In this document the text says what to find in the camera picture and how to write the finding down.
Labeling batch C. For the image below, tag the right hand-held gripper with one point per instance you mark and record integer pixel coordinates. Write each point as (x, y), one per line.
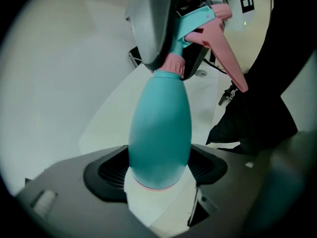
(250, 33)

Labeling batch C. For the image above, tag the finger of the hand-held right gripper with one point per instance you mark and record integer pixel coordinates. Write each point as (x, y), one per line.
(151, 26)

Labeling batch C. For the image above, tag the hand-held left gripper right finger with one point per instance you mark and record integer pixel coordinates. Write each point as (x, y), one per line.
(247, 182)

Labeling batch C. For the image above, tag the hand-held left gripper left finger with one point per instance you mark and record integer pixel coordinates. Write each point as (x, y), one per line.
(62, 195)

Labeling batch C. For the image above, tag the pink teal spray nozzle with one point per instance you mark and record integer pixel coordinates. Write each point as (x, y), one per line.
(220, 48)

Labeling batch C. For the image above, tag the teal spray bottle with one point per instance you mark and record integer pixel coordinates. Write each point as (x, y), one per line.
(161, 133)

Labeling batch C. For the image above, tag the white table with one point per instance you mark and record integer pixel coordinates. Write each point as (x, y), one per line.
(111, 123)

